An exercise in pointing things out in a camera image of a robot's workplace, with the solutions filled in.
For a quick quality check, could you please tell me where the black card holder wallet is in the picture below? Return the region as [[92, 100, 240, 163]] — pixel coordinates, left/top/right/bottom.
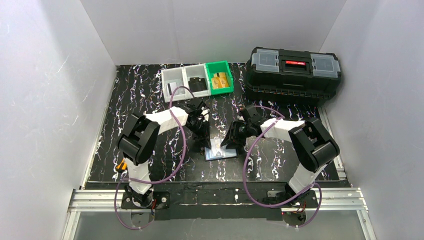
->
[[204, 138, 239, 162]]

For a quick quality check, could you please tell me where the silver card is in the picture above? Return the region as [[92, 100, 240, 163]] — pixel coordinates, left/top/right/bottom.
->
[[166, 81, 181, 96], [210, 138, 228, 159]]

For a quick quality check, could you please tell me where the tan credit card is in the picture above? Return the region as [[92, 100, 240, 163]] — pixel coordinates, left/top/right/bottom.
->
[[211, 73, 222, 90]]

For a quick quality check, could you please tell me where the gold card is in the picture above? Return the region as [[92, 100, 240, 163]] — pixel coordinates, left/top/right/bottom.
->
[[218, 72, 229, 88]]

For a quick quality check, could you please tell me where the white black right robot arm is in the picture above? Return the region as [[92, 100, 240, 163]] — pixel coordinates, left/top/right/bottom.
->
[[221, 105, 340, 208]]

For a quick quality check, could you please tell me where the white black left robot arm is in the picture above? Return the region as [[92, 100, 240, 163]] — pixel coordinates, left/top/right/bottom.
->
[[116, 97, 211, 208]]

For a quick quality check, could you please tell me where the silver card in bin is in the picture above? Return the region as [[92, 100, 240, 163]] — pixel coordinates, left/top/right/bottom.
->
[[166, 81, 181, 96]]

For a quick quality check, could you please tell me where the white middle plastic bin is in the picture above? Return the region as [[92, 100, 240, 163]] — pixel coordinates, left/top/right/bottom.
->
[[183, 63, 211, 98]]

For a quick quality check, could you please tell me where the white plastic bin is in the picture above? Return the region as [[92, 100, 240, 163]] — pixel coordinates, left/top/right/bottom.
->
[[183, 63, 211, 98], [161, 67, 189, 103]]

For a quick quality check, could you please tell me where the white left plastic bin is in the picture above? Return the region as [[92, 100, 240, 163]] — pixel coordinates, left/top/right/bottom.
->
[[161, 67, 189, 103]]

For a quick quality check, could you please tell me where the black plastic toolbox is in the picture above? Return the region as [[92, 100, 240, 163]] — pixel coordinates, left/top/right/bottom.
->
[[243, 47, 342, 107]]

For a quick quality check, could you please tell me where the green plastic bin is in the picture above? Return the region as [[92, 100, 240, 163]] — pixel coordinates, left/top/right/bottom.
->
[[205, 60, 234, 95]]

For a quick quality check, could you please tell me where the black marbled table mat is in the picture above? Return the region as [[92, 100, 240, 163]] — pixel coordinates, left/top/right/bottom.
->
[[82, 63, 352, 190]]

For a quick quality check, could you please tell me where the orange pen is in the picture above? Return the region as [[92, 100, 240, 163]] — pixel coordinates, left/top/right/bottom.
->
[[115, 159, 128, 173]]

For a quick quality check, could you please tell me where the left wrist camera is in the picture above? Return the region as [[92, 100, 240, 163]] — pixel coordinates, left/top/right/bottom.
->
[[191, 98, 210, 121]]

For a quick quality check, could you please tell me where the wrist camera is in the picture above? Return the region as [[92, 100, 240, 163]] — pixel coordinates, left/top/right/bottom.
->
[[191, 98, 210, 121], [239, 105, 262, 122]]

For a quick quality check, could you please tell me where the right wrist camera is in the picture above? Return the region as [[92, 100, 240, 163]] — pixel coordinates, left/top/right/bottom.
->
[[239, 105, 262, 122]]

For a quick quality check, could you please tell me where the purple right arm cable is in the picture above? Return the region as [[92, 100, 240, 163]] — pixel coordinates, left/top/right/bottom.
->
[[241, 105, 323, 228]]

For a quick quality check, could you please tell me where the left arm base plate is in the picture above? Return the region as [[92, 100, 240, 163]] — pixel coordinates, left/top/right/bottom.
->
[[120, 191, 170, 210]]

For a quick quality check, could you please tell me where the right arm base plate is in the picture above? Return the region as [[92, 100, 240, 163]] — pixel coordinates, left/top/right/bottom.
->
[[260, 190, 319, 212]]

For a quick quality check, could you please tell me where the aluminium frame rail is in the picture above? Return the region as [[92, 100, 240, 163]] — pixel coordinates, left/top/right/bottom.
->
[[62, 184, 376, 240]]

